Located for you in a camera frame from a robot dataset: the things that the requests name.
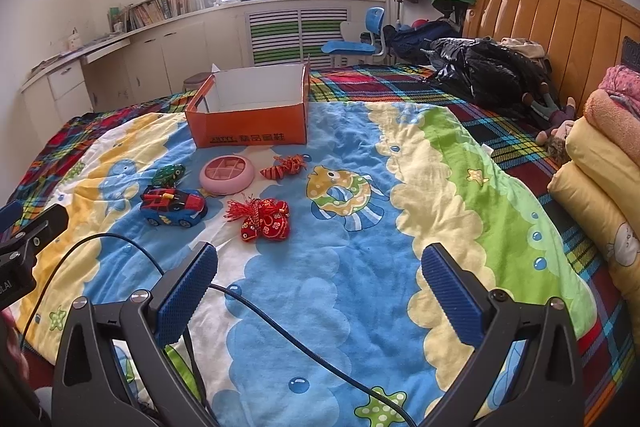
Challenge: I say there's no blue red toy car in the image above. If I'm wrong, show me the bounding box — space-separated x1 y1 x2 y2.
140 186 208 229

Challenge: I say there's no dark blue backpack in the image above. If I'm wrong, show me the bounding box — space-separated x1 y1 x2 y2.
383 20 461 64

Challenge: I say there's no pink round toy case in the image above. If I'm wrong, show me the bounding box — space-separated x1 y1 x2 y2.
198 155 255 196

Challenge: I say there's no row of books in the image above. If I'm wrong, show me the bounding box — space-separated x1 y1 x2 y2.
108 0 216 34

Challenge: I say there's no striped radiator cover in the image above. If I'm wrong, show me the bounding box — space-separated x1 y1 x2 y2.
246 9 349 69

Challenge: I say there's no cartoon sea blanket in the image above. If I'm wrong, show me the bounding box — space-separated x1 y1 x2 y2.
12 103 597 426

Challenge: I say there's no green tin frog toy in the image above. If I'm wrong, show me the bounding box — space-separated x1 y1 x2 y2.
151 164 186 188

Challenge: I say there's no plaid bed sheet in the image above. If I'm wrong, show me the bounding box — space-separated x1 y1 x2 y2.
6 65 639 426

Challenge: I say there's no yellow folded quilt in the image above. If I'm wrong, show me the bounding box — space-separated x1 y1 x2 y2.
546 116 640 308

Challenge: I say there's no pink folded blanket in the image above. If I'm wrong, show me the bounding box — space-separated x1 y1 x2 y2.
584 65 639 164

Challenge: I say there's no orange cardboard shoe box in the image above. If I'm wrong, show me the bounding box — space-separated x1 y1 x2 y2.
186 63 309 148

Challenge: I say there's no wooden headboard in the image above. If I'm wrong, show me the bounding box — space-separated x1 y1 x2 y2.
463 0 639 109

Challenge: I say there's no orange striped shrimp toy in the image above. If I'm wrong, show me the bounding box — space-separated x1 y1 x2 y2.
260 154 307 181

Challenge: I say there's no white desk cabinet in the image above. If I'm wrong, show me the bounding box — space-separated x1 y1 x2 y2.
21 0 385 142

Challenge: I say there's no red embroidered tassel pouch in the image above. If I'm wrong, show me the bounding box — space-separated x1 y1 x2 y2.
224 198 291 243

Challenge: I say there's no rag doll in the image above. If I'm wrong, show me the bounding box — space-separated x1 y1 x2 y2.
522 82 576 166

